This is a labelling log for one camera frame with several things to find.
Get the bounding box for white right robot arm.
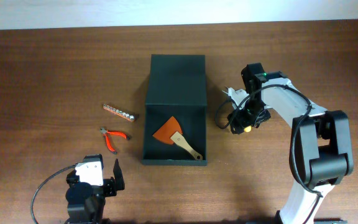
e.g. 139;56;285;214
226;63;354;223

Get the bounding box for small red cutting pliers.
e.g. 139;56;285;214
99;127;131;155

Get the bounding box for orange scraper with tan handle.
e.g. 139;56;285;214
152;116;203;161

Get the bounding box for black open box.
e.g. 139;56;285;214
142;55;208;166

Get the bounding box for orange socket bit rail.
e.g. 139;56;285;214
103;104;136;122

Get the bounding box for yellow black ratchet screwdriver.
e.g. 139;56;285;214
244;126;252;133

